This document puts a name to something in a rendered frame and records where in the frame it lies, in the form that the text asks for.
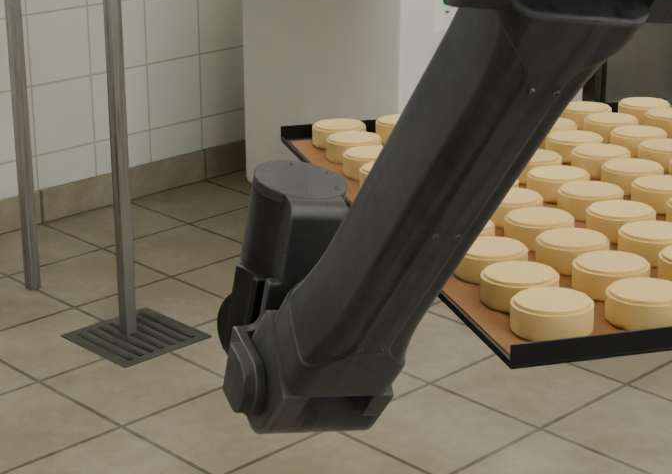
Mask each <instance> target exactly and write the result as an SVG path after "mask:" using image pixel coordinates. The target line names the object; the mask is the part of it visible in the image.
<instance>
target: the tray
mask: <svg viewBox="0 0 672 474"><path fill-rule="evenodd" d="M618 103H619V102H606V103H604V104H607V105H609V107H611V108H612V113H618ZM376 120H378V119H373V120H359V121H362V122H363V123H364V124H365V125H366V132H372V133H375V134H376ZM313 125H314V124H304V125H290V126H281V142H282V143H283V144H284V145H285V146H286V147H287V148H288V149H289V150H290V151H291V152H292V153H293V154H294V155H295V156H296V157H297V158H298V159H299V160H300V161H301V162H305V163H310V162H309V161H308V160H307V159H306V158H305V157H304V156H303V155H302V154H301V153H300V152H299V151H298V150H297V149H296V148H295V147H294V146H293V145H292V144H290V143H289V141H302V140H312V126H313ZM310 164H311V163H310ZM438 297H439V298H440V299H441V300H442V301H443V302H444V303H445V304H446V305H447V306H448V307H449V308H450V309H451V310H452V311H453V312H454V313H455V314H456V315H457V316H458V317H459V318H460V319H461V320H462V321H463V322H464V323H465V324H466V325H467V326H468V327H469V328H470V329H471V330H472V331H473V332H474V333H475V334H476V335H477V336H478V337H479V338H480V339H481V340H482V341H483V342H484V343H485V344H486V345H487V346H488V347H489V348H490V349H491V350H492V351H493V352H494V353H495V354H496V355H497V356H498V357H499V358H500V359H501V360H502V361H503V362H504V363H505V364H506V365H507V366H508V367H509V368H510V369H519V368H527V367H536V366H544V365H553V364H561V363H570V362H578V361H587V360H595V359H603V358H612V357H620V356H629V355H637V354H646V353H654V352H663V351H671V350H672V326H667V327H658V328H650V329H641V330H632V331H623V332H615V333H606V334H597V335H588V336H579V337H571V338H562V339H553V340H544V341H536V342H527V343H518V344H511V345H510V356H509V355H508V354H507V353H506V352H505V351H504V350H503V349H502V348H501V347H500V346H498V345H497V344H496V343H495V342H494V341H493V340H492V339H491V338H490V337H489V336H488V335H487V334H486V333H485V332H484V331H483V330H482V329H481V328H480V327H479V326H478V325H477V324H476V323H475V322H474V321H473V320H472V319H471V318H470V317H469V316H468V315H467V314H466V313H465V312H463V311H462V310H461V309H460V308H459V307H458V306H457V305H456V304H455V303H454V302H453V301H452V300H451V299H450V298H449V297H448V296H447V295H446V294H445V293H444V292H443V291H442V290H441V292H440V293H439V295H438Z"/></svg>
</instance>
